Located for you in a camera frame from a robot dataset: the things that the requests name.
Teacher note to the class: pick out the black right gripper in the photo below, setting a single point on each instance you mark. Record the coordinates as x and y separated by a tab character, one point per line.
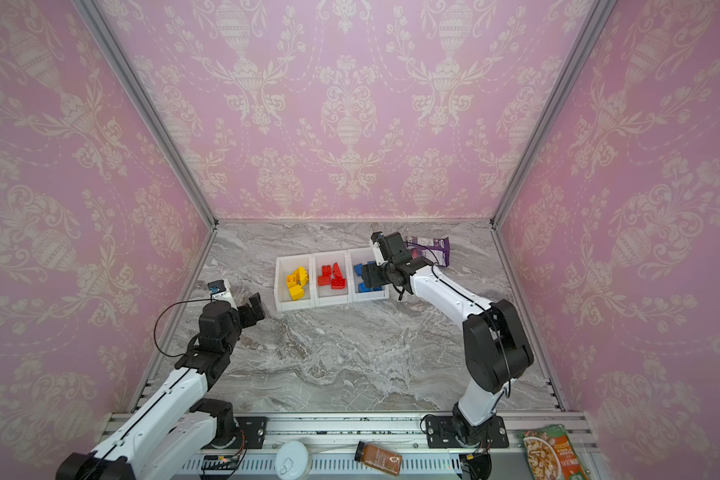
379	276

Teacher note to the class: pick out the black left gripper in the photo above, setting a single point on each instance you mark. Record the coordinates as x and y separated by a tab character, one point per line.
257	308

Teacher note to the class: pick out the yellow lego brick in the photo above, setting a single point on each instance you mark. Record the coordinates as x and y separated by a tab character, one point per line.
298	276
296	292

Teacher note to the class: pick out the long red lego brick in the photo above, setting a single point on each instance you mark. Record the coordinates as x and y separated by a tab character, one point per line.
338	280

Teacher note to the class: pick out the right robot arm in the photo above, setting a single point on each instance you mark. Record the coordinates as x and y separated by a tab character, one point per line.
496	348

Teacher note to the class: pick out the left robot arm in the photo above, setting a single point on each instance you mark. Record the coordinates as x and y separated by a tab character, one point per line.
178	420

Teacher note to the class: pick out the white right bin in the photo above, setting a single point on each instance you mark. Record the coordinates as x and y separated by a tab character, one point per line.
363	256

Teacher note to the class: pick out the purple snack packet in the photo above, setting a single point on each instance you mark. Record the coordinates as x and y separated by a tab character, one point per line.
436	250

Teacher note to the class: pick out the white left bin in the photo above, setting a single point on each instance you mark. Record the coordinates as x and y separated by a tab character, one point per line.
284	266

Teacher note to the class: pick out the white round lid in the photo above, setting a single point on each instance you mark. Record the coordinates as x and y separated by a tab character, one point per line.
292	461

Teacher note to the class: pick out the brown spice jar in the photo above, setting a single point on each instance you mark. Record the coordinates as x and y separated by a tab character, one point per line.
378	458

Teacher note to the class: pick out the green food packet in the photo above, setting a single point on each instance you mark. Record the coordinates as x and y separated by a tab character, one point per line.
551	455

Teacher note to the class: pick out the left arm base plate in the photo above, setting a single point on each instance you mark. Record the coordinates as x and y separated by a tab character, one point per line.
252	432

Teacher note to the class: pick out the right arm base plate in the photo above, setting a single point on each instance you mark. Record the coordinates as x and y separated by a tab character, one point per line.
450	432

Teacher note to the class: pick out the aluminium front rail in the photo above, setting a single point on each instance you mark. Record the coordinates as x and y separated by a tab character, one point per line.
331	439

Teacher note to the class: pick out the grey corner post right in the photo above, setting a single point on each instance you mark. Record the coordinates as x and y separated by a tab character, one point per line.
593	25

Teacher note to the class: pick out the grey corner post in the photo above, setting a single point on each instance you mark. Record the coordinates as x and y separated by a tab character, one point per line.
124	69
593	25

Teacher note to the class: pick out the grey corner post left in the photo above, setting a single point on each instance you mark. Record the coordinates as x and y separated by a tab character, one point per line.
124	69

